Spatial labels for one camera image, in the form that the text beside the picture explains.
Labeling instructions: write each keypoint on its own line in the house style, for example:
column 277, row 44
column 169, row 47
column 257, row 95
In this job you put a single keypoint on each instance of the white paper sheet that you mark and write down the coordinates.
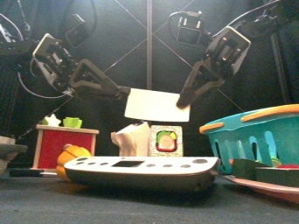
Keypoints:
column 155, row 105

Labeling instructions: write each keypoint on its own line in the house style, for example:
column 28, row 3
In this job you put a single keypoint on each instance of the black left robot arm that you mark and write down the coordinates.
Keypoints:
column 10, row 43

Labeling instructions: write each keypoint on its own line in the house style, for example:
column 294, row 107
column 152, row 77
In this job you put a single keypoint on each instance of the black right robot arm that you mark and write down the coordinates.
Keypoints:
column 269, row 17

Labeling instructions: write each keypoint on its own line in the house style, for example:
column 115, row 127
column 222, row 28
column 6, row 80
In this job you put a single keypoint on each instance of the cut toy sushi slice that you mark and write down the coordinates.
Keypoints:
column 166, row 141

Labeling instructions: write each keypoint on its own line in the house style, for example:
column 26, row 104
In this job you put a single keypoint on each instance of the white star block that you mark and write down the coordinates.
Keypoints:
column 52, row 120

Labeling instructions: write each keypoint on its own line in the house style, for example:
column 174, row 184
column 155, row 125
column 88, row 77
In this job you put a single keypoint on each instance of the red wooden shape box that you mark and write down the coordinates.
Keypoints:
column 62, row 145

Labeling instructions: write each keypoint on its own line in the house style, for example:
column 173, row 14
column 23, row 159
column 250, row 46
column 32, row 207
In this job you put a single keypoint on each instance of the orange toy pumpkin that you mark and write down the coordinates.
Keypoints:
column 70, row 157

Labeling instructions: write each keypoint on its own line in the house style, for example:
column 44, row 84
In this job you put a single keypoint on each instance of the white grey toy appliance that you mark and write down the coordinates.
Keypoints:
column 140, row 173

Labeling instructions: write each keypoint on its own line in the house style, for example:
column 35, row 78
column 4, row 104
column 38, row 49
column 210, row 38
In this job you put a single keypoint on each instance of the grey toy bowl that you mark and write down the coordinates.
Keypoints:
column 8, row 153

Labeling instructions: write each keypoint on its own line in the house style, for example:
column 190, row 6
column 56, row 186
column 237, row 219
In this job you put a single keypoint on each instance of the small black flat object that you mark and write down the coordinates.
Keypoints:
column 26, row 172

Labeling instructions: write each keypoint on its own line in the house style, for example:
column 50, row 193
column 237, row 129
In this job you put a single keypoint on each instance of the dark green toy block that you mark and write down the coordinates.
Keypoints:
column 269, row 173

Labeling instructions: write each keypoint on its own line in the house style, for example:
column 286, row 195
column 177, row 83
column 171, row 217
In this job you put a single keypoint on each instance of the red toy food piece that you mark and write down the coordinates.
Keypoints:
column 289, row 166

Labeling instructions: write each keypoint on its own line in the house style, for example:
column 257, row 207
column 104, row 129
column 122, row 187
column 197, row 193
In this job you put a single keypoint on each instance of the pink toy tray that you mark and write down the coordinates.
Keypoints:
column 269, row 188

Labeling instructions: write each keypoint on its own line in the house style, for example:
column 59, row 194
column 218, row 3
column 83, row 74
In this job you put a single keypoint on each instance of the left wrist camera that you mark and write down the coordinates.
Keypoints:
column 76, row 31

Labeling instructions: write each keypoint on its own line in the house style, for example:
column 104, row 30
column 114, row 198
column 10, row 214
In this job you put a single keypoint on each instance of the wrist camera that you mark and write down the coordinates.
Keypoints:
column 76, row 31
column 189, row 29

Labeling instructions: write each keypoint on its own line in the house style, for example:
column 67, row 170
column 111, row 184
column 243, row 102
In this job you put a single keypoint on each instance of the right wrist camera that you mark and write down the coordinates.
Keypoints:
column 189, row 29

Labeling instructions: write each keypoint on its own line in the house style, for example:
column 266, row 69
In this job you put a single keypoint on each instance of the metal frame pole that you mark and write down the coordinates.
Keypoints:
column 148, row 43

